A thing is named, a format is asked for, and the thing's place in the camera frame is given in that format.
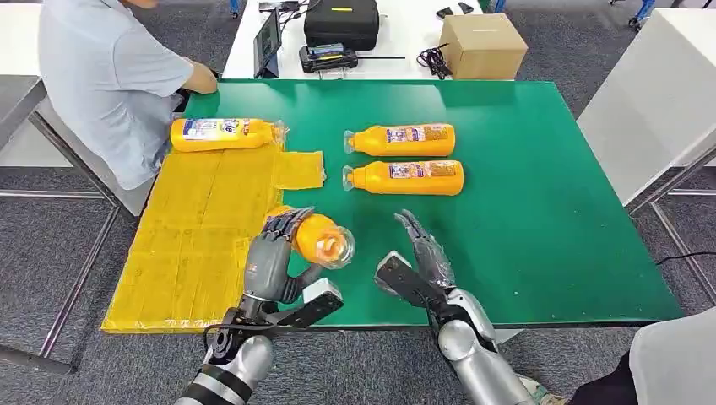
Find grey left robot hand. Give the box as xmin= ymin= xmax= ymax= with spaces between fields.
xmin=243 ymin=207 xmax=326 ymax=305

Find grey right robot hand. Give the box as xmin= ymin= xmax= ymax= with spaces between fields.
xmin=393 ymin=209 xmax=457 ymax=292

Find orange drink bottle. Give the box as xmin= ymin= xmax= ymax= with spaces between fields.
xmin=265 ymin=205 xmax=357 ymax=271
xmin=169 ymin=117 xmax=289 ymax=153
xmin=343 ymin=123 xmax=457 ymax=158
xmin=341 ymin=159 xmax=465 ymax=197

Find yellow sheet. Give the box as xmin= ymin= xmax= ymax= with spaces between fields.
xmin=100 ymin=142 xmax=328 ymax=335

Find green table mat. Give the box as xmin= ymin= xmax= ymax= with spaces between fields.
xmin=183 ymin=78 xmax=685 ymax=328

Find cardboard box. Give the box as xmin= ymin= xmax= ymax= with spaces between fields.
xmin=440 ymin=13 xmax=529 ymax=80

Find black device with yellow stripe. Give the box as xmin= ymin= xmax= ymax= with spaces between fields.
xmin=297 ymin=43 xmax=360 ymax=74

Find black tablet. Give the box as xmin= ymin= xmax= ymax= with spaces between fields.
xmin=252 ymin=8 xmax=283 ymax=79

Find white table with devices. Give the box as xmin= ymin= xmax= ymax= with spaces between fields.
xmin=222 ymin=0 xmax=485 ymax=80

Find black carry case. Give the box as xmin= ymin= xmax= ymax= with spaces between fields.
xmin=303 ymin=0 xmax=382 ymax=52

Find person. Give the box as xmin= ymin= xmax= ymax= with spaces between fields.
xmin=37 ymin=0 xmax=220 ymax=192
xmin=518 ymin=305 xmax=716 ymax=405

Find white table with metal legs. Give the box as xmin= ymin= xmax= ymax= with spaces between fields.
xmin=0 ymin=3 xmax=158 ymax=375
xmin=576 ymin=8 xmax=716 ymax=305

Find blue chair base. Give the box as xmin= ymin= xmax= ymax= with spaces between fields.
xmin=629 ymin=0 xmax=660 ymax=30

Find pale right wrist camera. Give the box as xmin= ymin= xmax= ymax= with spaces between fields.
xmin=374 ymin=251 xmax=448 ymax=311

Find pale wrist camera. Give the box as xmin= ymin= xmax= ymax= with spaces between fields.
xmin=374 ymin=251 xmax=448 ymax=311
xmin=274 ymin=278 xmax=345 ymax=331

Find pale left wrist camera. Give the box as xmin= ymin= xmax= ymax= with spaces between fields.
xmin=274 ymin=278 xmax=345 ymax=331

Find black cable bundle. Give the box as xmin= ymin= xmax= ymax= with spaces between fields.
xmin=416 ymin=43 xmax=454 ymax=80

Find black floor cable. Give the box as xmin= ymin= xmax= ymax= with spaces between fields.
xmin=654 ymin=251 xmax=716 ymax=267

